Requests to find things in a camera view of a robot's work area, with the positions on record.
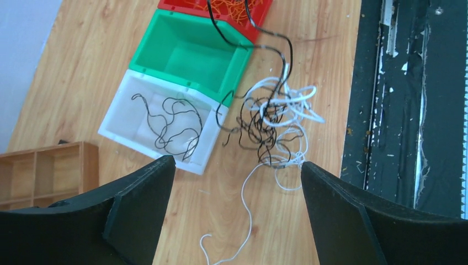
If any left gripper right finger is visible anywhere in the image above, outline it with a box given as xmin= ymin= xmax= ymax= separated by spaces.
xmin=301 ymin=162 xmax=467 ymax=264

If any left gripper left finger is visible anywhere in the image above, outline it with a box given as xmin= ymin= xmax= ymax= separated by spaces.
xmin=1 ymin=155 xmax=176 ymax=264

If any white cable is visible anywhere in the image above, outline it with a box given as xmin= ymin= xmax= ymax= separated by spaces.
xmin=199 ymin=161 xmax=279 ymax=265

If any cable bundle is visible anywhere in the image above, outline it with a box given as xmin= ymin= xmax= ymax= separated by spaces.
xmin=215 ymin=64 xmax=326 ymax=192

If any orange cable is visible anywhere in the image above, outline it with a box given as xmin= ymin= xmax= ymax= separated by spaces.
xmin=183 ymin=0 xmax=268 ymax=27

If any wooden compartment tray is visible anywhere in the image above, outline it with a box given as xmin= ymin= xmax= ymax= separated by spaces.
xmin=1 ymin=141 xmax=99 ymax=211

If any white plastic bin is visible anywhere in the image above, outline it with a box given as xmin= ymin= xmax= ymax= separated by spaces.
xmin=98 ymin=69 xmax=228 ymax=175

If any green plastic bin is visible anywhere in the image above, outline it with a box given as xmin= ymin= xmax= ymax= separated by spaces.
xmin=129 ymin=9 xmax=253 ymax=107

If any red plastic bin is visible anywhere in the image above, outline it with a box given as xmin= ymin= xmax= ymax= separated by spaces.
xmin=158 ymin=0 xmax=273 ymax=43

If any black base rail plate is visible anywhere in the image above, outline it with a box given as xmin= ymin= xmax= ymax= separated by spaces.
xmin=340 ymin=1 xmax=467 ymax=219

